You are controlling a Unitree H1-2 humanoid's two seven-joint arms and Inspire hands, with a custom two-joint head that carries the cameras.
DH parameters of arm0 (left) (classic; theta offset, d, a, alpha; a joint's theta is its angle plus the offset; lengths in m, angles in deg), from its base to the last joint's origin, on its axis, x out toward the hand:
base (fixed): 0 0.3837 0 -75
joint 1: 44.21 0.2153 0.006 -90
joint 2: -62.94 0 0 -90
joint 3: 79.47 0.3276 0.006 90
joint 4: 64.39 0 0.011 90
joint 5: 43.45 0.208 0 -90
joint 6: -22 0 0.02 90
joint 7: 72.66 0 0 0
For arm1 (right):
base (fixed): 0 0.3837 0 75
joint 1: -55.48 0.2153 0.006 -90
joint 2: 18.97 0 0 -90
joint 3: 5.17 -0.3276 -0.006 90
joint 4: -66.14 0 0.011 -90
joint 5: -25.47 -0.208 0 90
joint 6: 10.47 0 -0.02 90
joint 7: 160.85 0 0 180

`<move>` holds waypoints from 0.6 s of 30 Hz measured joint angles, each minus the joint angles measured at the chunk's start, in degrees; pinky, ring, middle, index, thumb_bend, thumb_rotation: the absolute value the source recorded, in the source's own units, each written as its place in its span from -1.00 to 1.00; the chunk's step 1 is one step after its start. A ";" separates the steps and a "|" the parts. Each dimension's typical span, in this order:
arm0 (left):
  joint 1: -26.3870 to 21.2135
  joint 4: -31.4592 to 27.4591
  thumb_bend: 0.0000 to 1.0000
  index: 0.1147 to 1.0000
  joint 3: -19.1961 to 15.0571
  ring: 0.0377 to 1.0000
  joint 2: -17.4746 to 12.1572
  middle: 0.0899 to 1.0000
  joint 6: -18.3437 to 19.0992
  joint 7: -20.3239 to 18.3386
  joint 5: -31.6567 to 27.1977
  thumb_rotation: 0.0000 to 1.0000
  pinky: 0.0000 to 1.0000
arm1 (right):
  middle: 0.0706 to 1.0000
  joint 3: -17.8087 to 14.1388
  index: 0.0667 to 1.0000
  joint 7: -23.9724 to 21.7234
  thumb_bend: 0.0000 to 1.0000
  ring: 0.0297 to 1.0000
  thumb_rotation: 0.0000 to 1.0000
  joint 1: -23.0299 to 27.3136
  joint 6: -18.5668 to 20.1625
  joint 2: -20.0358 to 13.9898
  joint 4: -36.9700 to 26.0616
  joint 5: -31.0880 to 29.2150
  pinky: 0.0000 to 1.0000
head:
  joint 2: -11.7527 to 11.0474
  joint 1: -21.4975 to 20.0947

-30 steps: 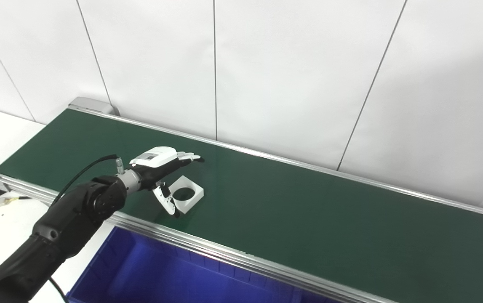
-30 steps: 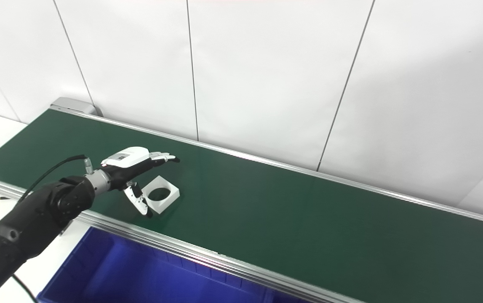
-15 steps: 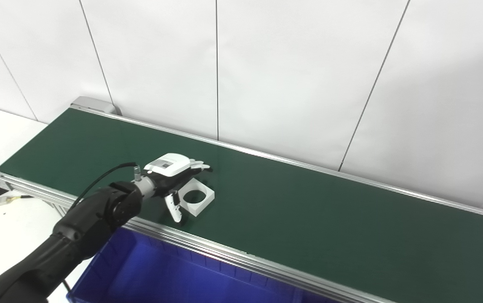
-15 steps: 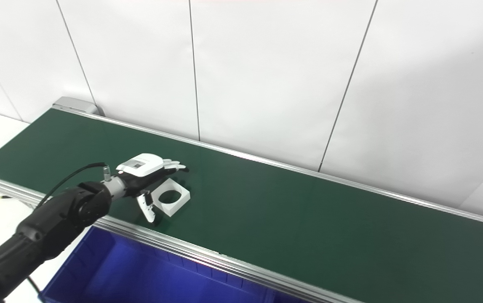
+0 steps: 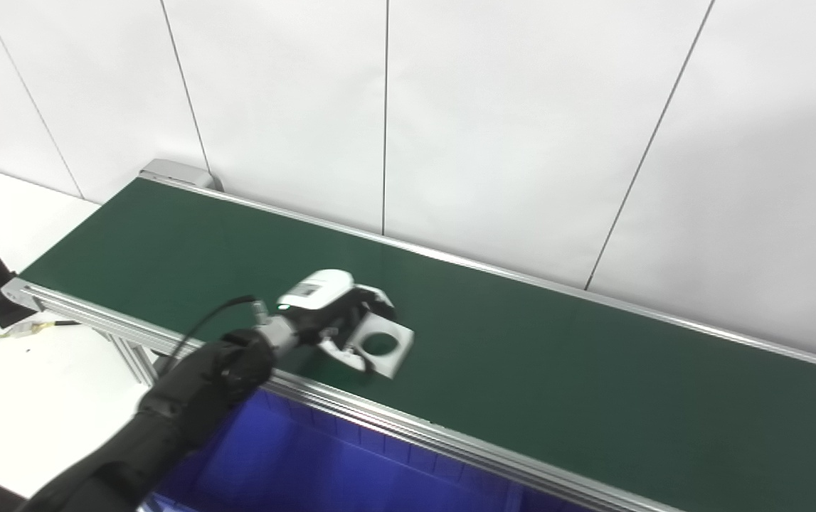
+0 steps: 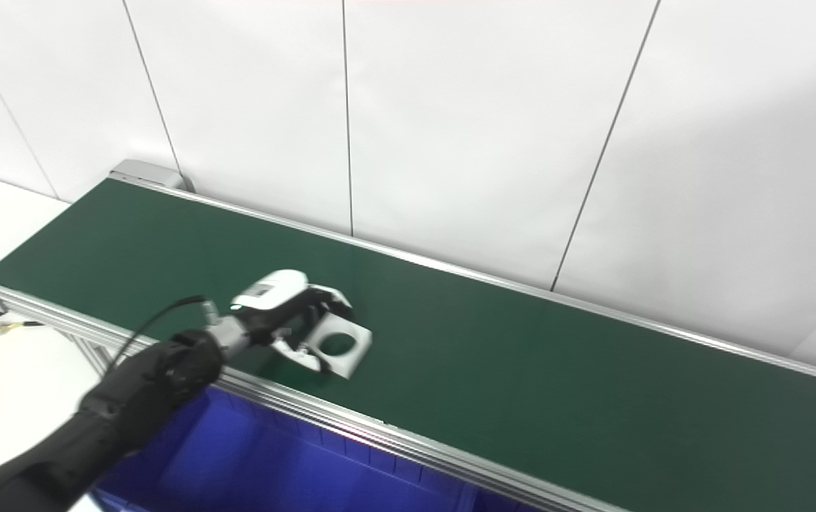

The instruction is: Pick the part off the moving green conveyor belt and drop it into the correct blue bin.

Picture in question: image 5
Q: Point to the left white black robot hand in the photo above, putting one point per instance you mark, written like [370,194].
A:
[319,291]

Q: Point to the green conveyor belt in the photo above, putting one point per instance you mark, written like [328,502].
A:
[379,419]
[521,370]

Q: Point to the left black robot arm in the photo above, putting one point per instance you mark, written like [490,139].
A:
[180,412]

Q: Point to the white square part with hole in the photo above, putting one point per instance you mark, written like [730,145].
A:
[397,352]

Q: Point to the large blue plastic bin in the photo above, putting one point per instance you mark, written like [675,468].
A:
[322,469]

